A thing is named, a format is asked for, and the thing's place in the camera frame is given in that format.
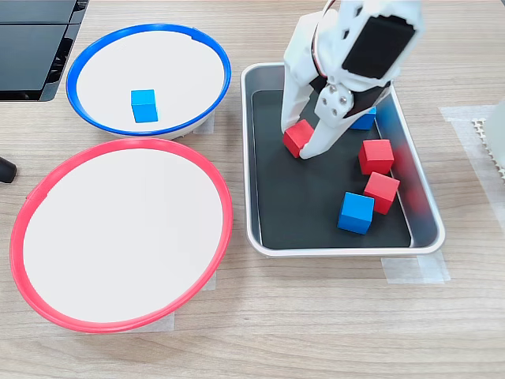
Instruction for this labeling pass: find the blue wooden cube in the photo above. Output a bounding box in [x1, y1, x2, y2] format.
[336, 191, 376, 236]
[130, 88, 159, 124]
[349, 106, 378, 131]

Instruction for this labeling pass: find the red wooden cube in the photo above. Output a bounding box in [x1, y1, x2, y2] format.
[357, 138, 395, 176]
[363, 171, 401, 216]
[282, 119, 316, 159]

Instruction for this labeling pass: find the silver metal tray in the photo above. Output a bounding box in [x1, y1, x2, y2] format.
[240, 62, 447, 260]

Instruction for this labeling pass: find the blue-rimmed white dish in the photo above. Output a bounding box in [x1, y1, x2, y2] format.
[65, 23, 233, 141]

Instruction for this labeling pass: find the red-rimmed white dish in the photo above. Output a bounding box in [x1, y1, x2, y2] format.
[9, 137, 234, 335]

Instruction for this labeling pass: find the black electronic device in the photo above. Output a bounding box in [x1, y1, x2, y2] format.
[0, 0, 91, 103]

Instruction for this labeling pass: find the black rounded object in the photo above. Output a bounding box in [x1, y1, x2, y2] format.
[0, 156, 18, 184]

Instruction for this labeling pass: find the white mesh base plate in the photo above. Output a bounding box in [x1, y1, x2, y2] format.
[469, 117, 505, 181]

